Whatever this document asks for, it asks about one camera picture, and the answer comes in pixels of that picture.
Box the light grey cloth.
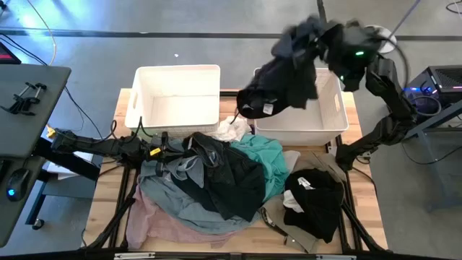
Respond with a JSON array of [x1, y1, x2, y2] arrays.
[[282, 149, 302, 175]]

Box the grey desk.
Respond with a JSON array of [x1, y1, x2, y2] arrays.
[[0, 64, 72, 248]]

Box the grey-blue sweatshirt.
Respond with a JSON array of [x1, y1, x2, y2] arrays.
[[139, 139, 261, 235]]

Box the teal shirt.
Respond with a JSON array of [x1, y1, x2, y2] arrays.
[[230, 133, 290, 203]]

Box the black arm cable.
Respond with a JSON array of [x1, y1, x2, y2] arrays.
[[97, 115, 154, 144], [375, 32, 411, 91]]

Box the khaki trousers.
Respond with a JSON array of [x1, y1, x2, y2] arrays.
[[259, 149, 347, 254]]

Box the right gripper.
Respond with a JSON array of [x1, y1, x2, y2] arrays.
[[320, 20, 377, 74]]

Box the black garment with white label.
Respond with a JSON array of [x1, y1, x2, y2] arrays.
[[282, 168, 346, 245]]

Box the white cloth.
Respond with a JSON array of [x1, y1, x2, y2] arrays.
[[207, 115, 253, 143]]

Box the white perforated plastic basket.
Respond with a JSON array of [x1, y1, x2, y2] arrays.
[[124, 64, 222, 139], [252, 66, 350, 147]]

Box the black computer mouse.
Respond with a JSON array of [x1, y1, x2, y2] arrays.
[[5, 168, 32, 202]]

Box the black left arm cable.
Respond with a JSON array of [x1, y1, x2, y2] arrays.
[[97, 115, 154, 144]]

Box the black floor cable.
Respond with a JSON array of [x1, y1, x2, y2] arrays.
[[0, 32, 105, 140], [400, 142, 462, 166]]

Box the pink woven cloth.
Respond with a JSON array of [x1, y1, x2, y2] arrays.
[[125, 183, 239, 250]]

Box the black clamp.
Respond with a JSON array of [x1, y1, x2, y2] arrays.
[[0, 82, 48, 116]]

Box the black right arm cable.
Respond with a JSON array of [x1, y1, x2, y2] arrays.
[[375, 32, 411, 91]]

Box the grey stand pole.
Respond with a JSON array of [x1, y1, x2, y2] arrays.
[[391, 0, 422, 35]]

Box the black t-shirt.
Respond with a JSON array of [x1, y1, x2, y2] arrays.
[[236, 14, 335, 120]]

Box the yellow cable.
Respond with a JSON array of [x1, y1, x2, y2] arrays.
[[27, 0, 58, 66]]

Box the round white stand base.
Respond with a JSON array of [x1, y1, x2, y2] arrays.
[[366, 24, 397, 55]]

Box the black desk leg frame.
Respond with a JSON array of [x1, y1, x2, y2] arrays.
[[25, 139, 102, 227]]

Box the white metal bracket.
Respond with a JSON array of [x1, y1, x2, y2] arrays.
[[315, 253, 357, 260], [113, 251, 156, 260]]

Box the black monitor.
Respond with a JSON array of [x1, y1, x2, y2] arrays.
[[0, 42, 22, 65]]

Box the black computer tower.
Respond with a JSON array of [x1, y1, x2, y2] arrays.
[[402, 64, 462, 116]]

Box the black frame crossbar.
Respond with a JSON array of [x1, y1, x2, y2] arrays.
[[0, 247, 462, 260]]

